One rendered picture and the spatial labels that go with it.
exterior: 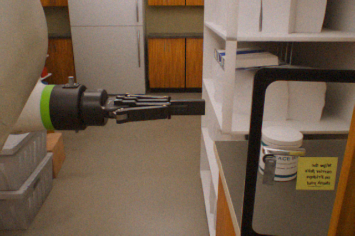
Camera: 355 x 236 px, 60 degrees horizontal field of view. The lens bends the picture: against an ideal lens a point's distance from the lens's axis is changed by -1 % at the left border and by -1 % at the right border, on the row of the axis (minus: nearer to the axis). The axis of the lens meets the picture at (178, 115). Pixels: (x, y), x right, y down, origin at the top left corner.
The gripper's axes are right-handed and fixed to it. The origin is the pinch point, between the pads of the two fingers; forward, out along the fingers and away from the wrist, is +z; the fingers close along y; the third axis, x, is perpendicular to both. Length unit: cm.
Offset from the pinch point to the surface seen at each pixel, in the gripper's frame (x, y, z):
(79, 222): 129, 127, -71
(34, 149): 80, 147, -105
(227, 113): 29, 78, 22
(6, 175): 84, 118, -111
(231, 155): 36, 49, 19
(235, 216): 36.0, 11.9, 14.3
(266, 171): 11.8, -5.4, 15.7
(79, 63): 71, 451, -156
